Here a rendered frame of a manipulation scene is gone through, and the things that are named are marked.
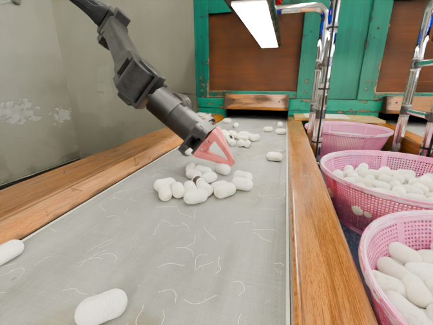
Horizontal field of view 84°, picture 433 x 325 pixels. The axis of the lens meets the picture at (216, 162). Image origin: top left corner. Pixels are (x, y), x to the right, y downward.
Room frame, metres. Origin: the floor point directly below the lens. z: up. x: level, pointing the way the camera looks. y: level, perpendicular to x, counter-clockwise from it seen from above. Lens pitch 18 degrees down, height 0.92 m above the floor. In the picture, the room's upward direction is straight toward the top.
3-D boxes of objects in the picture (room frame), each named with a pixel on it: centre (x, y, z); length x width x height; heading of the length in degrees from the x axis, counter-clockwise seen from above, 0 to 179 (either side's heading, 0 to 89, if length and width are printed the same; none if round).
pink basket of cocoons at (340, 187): (0.40, -0.32, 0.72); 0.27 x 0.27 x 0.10
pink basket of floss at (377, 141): (0.82, -0.44, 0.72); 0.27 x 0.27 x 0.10
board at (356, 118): (1.03, -0.50, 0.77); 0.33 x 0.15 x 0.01; 75
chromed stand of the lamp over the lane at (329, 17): (0.70, -0.20, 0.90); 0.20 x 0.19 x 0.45; 165
